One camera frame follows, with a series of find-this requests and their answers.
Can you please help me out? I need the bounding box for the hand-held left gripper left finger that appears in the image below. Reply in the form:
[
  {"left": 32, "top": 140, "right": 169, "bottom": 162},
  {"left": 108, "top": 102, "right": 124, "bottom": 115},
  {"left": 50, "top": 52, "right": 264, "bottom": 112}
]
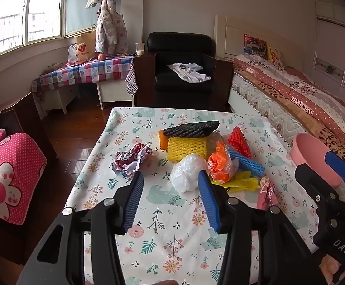
[{"left": 16, "top": 171, "right": 145, "bottom": 285}]

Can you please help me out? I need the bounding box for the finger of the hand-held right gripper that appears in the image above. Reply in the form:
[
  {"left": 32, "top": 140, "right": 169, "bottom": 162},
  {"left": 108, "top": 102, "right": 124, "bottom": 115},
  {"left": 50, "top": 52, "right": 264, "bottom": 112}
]
[
  {"left": 325, "top": 151, "right": 345, "bottom": 186},
  {"left": 294, "top": 162, "right": 341, "bottom": 214}
]

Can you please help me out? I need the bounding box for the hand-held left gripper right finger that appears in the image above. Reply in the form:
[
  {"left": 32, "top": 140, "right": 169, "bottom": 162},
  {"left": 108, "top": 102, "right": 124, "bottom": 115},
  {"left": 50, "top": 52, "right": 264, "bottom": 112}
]
[{"left": 197, "top": 170, "right": 328, "bottom": 285}]

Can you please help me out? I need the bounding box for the pink plastic bin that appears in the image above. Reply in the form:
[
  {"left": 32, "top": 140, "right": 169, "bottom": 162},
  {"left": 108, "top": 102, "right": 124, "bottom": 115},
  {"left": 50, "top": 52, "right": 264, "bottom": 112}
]
[{"left": 290, "top": 133, "right": 344, "bottom": 188}]

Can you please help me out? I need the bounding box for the white plastic bag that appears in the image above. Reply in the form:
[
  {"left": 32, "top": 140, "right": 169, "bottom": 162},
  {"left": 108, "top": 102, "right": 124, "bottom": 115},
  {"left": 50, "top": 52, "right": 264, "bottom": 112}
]
[{"left": 169, "top": 153, "right": 209, "bottom": 193}]

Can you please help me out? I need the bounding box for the orange plastic bag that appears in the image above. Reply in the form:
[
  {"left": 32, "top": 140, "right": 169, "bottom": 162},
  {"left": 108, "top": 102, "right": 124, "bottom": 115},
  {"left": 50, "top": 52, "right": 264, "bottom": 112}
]
[{"left": 206, "top": 141, "right": 235, "bottom": 184}]

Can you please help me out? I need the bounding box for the red white paper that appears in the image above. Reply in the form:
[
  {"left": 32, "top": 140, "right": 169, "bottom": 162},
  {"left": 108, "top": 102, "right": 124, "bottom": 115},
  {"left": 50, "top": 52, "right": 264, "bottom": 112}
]
[{"left": 114, "top": 143, "right": 153, "bottom": 179}]

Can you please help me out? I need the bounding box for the yellow plastic bag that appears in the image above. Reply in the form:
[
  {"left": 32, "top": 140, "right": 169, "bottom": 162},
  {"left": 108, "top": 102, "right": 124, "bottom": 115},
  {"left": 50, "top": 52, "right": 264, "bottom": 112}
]
[{"left": 220, "top": 171, "right": 260, "bottom": 192}]

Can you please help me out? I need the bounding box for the clear plastic bag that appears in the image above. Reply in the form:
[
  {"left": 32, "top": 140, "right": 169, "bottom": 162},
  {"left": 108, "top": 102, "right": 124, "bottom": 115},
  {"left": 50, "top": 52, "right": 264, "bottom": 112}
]
[{"left": 226, "top": 157, "right": 240, "bottom": 181}]

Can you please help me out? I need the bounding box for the pink wrapper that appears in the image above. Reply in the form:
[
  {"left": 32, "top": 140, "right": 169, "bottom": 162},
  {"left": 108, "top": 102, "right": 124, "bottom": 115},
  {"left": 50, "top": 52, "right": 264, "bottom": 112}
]
[{"left": 256, "top": 176, "right": 279, "bottom": 211}]

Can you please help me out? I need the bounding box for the blue foam net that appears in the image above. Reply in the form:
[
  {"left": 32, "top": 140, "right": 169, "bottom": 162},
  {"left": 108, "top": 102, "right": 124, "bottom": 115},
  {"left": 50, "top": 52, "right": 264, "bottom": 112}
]
[{"left": 227, "top": 148, "right": 266, "bottom": 179}]

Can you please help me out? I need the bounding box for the yellow foam net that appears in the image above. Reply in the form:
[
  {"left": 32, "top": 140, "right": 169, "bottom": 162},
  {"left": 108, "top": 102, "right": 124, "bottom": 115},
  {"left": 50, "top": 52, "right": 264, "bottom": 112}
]
[{"left": 167, "top": 136, "right": 209, "bottom": 163}]

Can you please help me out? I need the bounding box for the orange peel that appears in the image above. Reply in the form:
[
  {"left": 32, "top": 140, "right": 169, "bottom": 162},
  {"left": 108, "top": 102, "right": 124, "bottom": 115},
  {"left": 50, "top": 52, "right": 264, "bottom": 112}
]
[{"left": 158, "top": 130, "right": 170, "bottom": 152}]

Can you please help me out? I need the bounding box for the red foam net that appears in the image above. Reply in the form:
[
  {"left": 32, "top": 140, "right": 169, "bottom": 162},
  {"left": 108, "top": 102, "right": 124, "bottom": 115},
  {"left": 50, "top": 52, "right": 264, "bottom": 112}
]
[{"left": 227, "top": 127, "right": 253, "bottom": 159}]

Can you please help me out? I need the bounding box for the black foam net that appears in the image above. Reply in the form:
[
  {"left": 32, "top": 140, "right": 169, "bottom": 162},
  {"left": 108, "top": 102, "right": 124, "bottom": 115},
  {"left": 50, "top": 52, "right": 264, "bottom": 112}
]
[{"left": 163, "top": 120, "right": 220, "bottom": 138}]

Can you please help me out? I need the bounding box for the person's right hand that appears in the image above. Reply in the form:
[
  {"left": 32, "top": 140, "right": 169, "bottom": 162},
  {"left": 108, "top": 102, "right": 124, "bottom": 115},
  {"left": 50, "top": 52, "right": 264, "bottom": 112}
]
[{"left": 319, "top": 255, "right": 345, "bottom": 277}]

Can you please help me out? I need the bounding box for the floral tablecloth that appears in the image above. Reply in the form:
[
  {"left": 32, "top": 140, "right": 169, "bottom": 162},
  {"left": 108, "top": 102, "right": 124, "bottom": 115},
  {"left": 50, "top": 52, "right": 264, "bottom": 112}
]
[{"left": 66, "top": 107, "right": 321, "bottom": 285}]

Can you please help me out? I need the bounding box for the brown leaf blanket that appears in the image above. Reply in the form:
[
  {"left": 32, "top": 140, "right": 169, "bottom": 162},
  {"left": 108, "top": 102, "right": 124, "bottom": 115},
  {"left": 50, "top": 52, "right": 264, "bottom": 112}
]
[{"left": 244, "top": 74, "right": 345, "bottom": 167}]

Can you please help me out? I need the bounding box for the pink floral quilt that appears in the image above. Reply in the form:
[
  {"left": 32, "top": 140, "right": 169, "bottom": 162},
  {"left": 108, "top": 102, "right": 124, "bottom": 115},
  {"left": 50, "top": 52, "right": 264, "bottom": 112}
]
[{"left": 233, "top": 55, "right": 345, "bottom": 146}]

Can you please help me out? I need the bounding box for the bed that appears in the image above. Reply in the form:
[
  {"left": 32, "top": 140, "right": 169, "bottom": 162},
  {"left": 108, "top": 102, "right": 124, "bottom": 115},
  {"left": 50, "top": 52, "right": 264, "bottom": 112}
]
[{"left": 227, "top": 55, "right": 345, "bottom": 185}]

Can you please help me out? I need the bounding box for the white desk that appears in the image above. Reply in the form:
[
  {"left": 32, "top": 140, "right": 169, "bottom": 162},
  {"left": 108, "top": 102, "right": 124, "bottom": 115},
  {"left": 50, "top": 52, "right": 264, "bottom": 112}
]
[{"left": 33, "top": 77, "right": 131, "bottom": 116}]

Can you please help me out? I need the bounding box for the white wardrobe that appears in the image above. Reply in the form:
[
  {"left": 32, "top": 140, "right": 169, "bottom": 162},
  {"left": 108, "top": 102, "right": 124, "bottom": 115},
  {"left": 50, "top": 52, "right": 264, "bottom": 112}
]
[{"left": 302, "top": 1, "right": 345, "bottom": 98}]

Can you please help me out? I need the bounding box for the dark wooden side cabinet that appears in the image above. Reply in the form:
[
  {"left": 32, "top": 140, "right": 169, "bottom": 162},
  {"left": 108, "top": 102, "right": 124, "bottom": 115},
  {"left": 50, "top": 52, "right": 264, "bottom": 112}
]
[
  {"left": 212, "top": 55, "right": 235, "bottom": 113},
  {"left": 134, "top": 50, "right": 158, "bottom": 107},
  {"left": 0, "top": 92, "right": 57, "bottom": 167}
]

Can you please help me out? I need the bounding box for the pink polka-dot cushion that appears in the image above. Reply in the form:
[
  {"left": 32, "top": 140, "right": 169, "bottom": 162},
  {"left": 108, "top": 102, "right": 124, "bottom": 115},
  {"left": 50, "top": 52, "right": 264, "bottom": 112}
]
[{"left": 0, "top": 129, "right": 48, "bottom": 226}]

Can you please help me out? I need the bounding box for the yellow floral pillow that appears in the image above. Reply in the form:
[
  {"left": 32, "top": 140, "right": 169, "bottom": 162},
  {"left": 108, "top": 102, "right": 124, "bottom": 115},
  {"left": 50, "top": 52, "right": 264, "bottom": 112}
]
[{"left": 266, "top": 44, "right": 284, "bottom": 67}]

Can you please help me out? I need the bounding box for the white garment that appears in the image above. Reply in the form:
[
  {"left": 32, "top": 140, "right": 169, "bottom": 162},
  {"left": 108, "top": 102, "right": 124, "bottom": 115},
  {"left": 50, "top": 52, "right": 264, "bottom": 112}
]
[{"left": 167, "top": 63, "right": 211, "bottom": 83}]

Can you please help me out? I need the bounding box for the checkered tablecloth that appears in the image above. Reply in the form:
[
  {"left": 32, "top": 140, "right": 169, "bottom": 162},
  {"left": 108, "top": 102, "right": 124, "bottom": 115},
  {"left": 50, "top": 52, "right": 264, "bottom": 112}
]
[{"left": 31, "top": 54, "right": 139, "bottom": 95}]

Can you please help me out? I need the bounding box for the colourful printed pillow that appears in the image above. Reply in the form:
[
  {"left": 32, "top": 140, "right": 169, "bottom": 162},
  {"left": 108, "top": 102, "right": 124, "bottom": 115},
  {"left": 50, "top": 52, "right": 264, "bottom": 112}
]
[{"left": 244, "top": 33, "right": 268, "bottom": 60}]

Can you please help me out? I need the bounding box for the translucent plastic bag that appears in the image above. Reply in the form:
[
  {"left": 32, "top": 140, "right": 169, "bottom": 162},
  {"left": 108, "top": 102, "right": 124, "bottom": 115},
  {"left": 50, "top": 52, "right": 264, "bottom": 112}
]
[{"left": 68, "top": 44, "right": 79, "bottom": 64}]

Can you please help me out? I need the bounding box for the brown paper bag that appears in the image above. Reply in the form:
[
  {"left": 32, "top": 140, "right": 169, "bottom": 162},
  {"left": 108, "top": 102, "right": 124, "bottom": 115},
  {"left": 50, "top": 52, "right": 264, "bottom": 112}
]
[{"left": 74, "top": 30, "right": 97, "bottom": 61}]

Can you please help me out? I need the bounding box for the white headboard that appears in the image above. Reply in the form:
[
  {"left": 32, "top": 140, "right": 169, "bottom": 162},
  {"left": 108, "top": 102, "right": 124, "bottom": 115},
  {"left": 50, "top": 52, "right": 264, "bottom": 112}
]
[{"left": 213, "top": 15, "right": 304, "bottom": 69}]

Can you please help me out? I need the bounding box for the floral puffy jacket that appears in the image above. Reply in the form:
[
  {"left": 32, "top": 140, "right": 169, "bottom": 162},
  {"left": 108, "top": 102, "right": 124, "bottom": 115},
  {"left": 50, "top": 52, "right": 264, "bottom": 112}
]
[{"left": 95, "top": 0, "right": 128, "bottom": 55}]

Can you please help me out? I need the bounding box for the window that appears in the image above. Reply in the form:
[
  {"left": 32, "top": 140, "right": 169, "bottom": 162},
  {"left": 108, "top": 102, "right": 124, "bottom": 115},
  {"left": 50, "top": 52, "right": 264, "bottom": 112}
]
[{"left": 0, "top": 0, "right": 72, "bottom": 63}]

